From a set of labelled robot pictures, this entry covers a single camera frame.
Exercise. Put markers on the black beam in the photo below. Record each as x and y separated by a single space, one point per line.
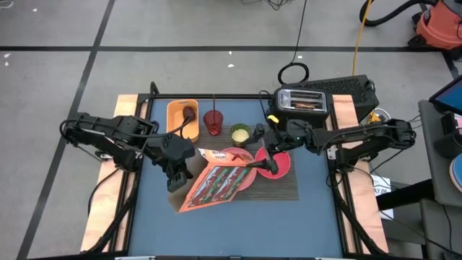
404 195

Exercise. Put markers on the yellow plastic bin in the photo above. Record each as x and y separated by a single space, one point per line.
175 117

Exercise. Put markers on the pink round plate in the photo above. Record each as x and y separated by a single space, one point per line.
249 180

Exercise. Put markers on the wooden side board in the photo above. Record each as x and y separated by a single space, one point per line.
104 202
364 202

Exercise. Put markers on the white paper sheet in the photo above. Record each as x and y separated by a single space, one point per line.
383 187

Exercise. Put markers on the dark woven placemat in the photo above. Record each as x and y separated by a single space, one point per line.
274 189

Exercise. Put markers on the red translucent cup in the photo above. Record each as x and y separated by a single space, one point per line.
213 124

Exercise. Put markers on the tablet screen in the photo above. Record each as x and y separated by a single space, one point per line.
451 95

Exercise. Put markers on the aluminium frame bracket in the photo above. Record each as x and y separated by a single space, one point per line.
331 152
103 156

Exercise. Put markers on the blue round disc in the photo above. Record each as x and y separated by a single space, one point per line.
457 173

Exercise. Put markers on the green watermelon cup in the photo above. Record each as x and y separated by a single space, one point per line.
240 135

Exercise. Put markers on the black computer case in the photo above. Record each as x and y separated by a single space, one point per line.
346 94

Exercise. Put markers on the black toaster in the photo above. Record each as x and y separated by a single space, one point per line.
301 115

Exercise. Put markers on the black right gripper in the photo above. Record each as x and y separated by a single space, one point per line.
278 139

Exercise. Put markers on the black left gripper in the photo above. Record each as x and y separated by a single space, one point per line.
173 150

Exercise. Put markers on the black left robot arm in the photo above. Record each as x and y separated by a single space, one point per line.
108 126

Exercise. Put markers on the black box on desk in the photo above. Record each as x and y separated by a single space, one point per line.
447 144

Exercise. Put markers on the gray desk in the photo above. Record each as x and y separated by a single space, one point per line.
438 180

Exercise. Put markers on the orange cereal box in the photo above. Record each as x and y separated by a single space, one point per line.
216 184

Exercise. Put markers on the black table frame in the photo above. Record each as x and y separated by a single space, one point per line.
234 96

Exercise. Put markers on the red bowl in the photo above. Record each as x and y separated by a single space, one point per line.
283 162

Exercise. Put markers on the orange shop vacuum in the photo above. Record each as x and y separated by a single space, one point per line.
440 29

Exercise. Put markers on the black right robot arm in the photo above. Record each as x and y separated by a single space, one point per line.
361 137

